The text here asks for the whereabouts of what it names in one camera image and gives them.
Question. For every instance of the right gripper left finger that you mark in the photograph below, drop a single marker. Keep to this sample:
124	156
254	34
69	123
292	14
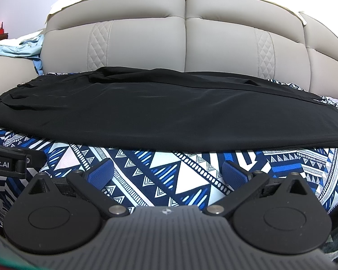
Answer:
89	184

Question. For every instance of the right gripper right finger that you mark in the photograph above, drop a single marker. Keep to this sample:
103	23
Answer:
246	185

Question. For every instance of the black pants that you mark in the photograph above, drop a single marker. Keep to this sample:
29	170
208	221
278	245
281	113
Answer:
167	110

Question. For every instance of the blue white patterned cover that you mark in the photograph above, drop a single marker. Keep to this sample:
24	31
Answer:
145	177

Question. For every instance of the light blue cloth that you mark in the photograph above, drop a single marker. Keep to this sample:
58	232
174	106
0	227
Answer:
29	49

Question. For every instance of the beige leather sofa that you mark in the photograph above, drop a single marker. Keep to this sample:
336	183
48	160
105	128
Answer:
250	37

